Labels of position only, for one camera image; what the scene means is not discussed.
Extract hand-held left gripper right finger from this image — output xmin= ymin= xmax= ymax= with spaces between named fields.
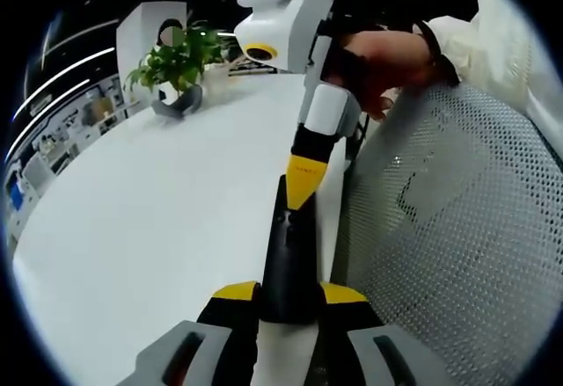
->
xmin=307 ymin=280 xmax=435 ymax=386

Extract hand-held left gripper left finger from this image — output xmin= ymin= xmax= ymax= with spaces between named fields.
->
xmin=118 ymin=280 xmax=261 ymax=386

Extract black remote control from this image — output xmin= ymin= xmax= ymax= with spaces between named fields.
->
xmin=261 ymin=173 xmax=325 ymax=325

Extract person's right hand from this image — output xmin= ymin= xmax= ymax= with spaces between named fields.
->
xmin=323 ymin=29 xmax=441 ymax=122

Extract beige basket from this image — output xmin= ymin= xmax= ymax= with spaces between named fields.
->
xmin=202 ymin=63 xmax=230 ymax=87

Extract green potted plant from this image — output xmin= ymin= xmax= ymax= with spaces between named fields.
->
xmin=124 ymin=19 xmax=230 ymax=95

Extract dark grey curved plant stand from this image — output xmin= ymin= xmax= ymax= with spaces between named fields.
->
xmin=151 ymin=85 xmax=204 ymax=119

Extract white plant pot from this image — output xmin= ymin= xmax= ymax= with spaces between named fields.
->
xmin=157 ymin=81 xmax=179 ymax=105

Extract wide white square pillar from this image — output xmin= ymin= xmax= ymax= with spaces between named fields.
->
xmin=116 ymin=1 xmax=188 ymax=114

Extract ceiling light strips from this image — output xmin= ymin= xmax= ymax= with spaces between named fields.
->
xmin=12 ymin=29 xmax=120 ymax=121

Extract white display counter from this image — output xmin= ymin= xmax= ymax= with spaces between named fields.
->
xmin=4 ymin=73 xmax=133 ymax=229

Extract black wrist strap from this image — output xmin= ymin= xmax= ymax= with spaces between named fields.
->
xmin=413 ymin=19 xmax=462 ymax=87

